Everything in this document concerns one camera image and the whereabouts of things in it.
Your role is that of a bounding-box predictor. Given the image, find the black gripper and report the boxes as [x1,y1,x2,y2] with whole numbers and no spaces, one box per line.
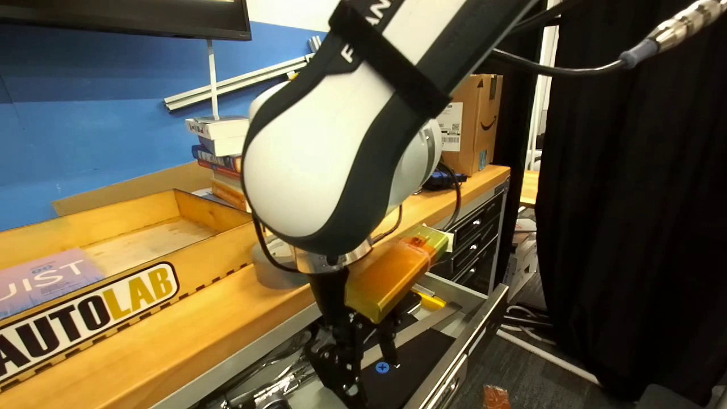
[304,269,395,395]

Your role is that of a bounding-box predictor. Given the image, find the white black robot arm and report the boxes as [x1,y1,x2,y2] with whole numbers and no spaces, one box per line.
[241,0,536,401]

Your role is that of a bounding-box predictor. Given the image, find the metal tools in drawer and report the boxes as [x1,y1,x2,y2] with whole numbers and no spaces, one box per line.
[219,360,313,409]

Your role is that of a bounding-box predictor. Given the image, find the yellow object in drawer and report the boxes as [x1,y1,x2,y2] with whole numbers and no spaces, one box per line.
[416,290,447,312]

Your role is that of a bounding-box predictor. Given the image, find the open grey metal drawer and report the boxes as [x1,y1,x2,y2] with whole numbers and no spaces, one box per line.
[198,273,508,409]

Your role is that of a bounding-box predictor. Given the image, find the orange object on floor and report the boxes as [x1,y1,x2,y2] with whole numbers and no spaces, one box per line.
[483,385,512,409]

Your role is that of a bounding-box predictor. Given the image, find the black box with blue sticker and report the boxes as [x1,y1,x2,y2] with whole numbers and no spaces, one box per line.
[362,330,455,409]

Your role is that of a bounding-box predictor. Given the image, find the grey tape roll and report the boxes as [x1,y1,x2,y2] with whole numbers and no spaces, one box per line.
[253,242,306,288]

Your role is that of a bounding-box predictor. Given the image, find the wooden tray with Autolab sign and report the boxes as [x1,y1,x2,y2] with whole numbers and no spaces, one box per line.
[0,186,256,387]

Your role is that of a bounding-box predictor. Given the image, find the stack of books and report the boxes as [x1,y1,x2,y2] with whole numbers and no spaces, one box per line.
[186,119,251,211]

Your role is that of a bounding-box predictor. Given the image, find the cardboard box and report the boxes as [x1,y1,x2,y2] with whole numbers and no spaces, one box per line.
[439,73,503,174]

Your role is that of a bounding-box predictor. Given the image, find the purple printed paper sheet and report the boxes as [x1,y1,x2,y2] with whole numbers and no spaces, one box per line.
[0,249,105,318]

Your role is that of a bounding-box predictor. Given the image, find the black curtain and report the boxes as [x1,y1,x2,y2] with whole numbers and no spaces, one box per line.
[536,18,727,405]

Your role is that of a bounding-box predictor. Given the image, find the orange yellow wrist camera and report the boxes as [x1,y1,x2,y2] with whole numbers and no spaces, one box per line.
[345,224,449,323]

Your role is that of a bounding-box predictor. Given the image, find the aluminium rail on wall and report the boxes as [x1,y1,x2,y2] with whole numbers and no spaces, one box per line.
[163,55,313,112]

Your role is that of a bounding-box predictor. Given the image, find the black cable with connector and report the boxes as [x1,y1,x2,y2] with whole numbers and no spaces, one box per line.
[474,0,727,77]

